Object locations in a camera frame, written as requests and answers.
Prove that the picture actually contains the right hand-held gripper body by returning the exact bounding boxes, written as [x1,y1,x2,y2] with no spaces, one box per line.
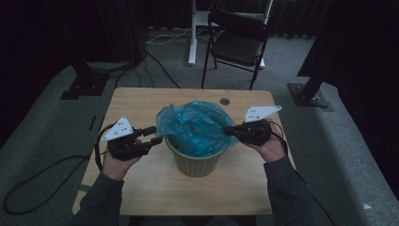
[239,105,282,146]

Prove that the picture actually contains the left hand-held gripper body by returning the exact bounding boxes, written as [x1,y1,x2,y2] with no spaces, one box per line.
[101,116,152,162]

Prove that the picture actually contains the blue plastic trash bag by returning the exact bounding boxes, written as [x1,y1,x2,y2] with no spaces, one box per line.
[155,100,240,158]

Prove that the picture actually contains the green ribbed trash bin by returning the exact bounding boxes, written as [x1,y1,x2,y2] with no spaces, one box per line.
[164,135,231,179]

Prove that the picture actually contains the person's left hand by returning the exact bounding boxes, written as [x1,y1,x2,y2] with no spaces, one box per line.
[101,137,143,182]

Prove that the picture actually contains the person's right hand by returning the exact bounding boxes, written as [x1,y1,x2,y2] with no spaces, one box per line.
[243,125,288,164]

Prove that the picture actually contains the black stand base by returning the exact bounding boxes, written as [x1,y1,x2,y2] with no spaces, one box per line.
[59,61,110,101]

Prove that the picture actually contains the black folding chair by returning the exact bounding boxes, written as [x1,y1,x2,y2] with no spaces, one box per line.
[200,9,271,91]

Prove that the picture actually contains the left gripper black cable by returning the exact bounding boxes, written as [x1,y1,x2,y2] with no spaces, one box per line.
[3,122,118,216]

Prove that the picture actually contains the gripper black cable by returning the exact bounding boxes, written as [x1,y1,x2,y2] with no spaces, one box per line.
[3,122,118,216]
[270,120,336,226]

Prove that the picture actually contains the black floor cables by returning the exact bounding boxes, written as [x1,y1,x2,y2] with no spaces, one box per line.
[114,46,182,89]

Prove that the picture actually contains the black stand with base plate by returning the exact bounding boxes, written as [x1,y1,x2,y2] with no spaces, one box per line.
[287,73,335,113]

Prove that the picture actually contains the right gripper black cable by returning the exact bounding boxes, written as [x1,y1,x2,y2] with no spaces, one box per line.
[270,120,336,226]

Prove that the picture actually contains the white floor cable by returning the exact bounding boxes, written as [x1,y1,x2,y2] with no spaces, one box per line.
[145,27,193,46]

